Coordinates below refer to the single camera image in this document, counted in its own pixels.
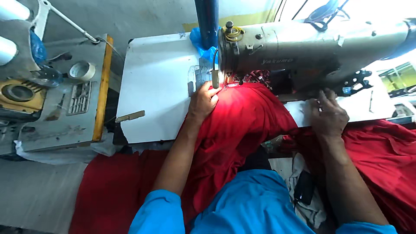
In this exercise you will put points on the person's left hand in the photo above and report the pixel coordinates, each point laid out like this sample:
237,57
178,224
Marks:
201,104

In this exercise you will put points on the person's right hand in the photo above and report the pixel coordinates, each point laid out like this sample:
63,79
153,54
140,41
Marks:
330,120

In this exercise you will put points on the person's left fingers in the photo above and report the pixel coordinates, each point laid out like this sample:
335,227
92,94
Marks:
207,87

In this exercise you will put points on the person's left thumb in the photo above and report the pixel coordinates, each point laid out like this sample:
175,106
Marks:
214,100

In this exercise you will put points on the person's right fingers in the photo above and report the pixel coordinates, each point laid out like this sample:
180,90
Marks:
327,99

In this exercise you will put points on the red garment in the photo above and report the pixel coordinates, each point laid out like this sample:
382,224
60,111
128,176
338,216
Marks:
240,113

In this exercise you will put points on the person's right forearm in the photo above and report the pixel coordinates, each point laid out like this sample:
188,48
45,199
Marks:
347,182

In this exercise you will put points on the person's left forearm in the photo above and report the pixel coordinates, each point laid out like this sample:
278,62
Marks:
177,159

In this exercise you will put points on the small lamp with bent neck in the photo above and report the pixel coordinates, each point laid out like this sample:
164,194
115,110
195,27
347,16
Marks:
215,79

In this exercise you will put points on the black perforated metal piece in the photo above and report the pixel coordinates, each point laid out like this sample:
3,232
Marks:
357,78

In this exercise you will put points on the white sewing table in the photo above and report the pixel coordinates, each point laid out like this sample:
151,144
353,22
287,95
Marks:
152,81

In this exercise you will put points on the grey sewing machine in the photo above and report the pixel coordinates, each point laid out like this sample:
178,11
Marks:
312,45

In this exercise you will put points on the dark blue pole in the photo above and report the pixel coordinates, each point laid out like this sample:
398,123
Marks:
207,22

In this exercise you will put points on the window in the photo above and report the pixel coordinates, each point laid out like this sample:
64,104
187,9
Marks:
398,78

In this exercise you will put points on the person's legs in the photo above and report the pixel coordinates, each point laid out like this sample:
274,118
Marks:
256,161

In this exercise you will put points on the pile of red fabric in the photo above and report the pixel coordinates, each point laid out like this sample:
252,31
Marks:
386,156

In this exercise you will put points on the black phone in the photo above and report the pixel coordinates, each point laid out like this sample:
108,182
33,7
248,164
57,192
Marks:
305,188

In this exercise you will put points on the person's body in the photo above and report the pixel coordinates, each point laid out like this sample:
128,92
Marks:
250,204

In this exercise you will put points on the grey cloth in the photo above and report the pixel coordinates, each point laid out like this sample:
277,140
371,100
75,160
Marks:
313,213

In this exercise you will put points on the roll of tape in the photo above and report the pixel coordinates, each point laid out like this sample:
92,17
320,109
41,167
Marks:
89,71

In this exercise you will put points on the slotted metal plate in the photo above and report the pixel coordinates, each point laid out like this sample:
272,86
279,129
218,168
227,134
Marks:
79,98

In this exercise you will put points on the grey table with wooden edge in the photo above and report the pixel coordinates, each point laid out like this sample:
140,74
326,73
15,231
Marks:
79,125

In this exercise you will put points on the red cloth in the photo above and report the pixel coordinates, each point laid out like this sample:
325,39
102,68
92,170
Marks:
107,191

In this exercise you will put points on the white metal rod stand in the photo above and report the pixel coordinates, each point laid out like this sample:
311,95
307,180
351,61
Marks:
66,19

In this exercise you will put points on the clear plastic bottle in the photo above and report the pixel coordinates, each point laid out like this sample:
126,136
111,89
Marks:
50,77

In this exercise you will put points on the translucent plastic sheet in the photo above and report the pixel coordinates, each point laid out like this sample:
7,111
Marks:
58,156

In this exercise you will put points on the yellow and black machine part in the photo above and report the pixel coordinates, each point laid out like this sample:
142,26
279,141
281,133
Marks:
39,97

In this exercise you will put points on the crumpled blue plastic bag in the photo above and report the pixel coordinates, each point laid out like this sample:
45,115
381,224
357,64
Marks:
38,48

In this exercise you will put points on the grey overlock machine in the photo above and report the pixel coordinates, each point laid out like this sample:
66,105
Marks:
18,32

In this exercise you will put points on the white thread cone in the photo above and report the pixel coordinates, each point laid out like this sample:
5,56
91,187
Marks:
13,9
7,51

